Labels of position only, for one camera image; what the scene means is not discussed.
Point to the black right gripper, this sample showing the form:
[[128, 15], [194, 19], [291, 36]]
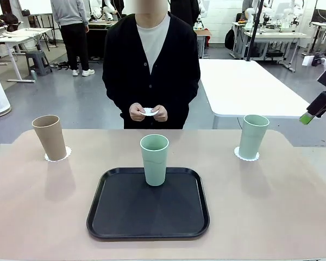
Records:
[[324, 104]]

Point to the light green plastic cup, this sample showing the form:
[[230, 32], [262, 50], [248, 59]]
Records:
[[155, 168], [252, 141]]

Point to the white scalloped paper coaster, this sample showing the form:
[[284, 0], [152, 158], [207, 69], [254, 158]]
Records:
[[149, 112], [237, 152], [68, 152]]

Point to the brown plastic cup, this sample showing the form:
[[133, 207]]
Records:
[[50, 138]]

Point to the person's right forearm black sleeve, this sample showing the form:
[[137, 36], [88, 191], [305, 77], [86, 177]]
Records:
[[116, 102]]

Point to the person's left forearm black sleeve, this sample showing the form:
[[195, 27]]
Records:
[[180, 106]]

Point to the person's left hand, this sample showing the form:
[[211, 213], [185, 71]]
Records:
[[162, 114]]

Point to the person's right hand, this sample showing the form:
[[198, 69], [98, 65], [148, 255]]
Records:
[[135, 111]]

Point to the long white lab desk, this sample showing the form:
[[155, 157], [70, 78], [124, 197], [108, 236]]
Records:
[[277, 34]]

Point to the white height adjustable desk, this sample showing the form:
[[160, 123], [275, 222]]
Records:
[[322, 24]]

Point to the black stand pole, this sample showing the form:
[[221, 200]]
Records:
[[254, 32]]

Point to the black computer monitor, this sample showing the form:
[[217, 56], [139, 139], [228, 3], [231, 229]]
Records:
[[322, 15]]

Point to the black backpack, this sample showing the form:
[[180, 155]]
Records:
[[229, 39]]

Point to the small wood top desk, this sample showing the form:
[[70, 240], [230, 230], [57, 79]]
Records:
[[203, 32]]

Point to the person in black clothes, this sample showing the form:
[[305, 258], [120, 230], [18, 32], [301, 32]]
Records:
[[186, 11]]

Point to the person in black cardigan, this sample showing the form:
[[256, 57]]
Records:
[[125, 68]]

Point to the black plastic serving tray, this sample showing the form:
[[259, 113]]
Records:
[[141, 214]]

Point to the black lab table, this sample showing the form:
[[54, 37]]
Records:
[[97, 38]]

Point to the person in grey hoodie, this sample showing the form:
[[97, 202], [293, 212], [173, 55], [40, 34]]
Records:
[[68, 13]]

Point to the grey plastic step stool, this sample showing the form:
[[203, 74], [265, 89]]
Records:
[[38, 58]]

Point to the small green bottle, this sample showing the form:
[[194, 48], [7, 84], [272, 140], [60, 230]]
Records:
[[33, 75]]

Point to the whiteboard on stand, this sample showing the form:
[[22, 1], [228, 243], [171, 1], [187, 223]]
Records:
[[38, 6]]

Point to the white desk with white legs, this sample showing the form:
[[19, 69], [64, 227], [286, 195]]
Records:
[[13, 38]]

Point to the black bag on desk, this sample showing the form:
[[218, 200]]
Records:
[[8, 19]]

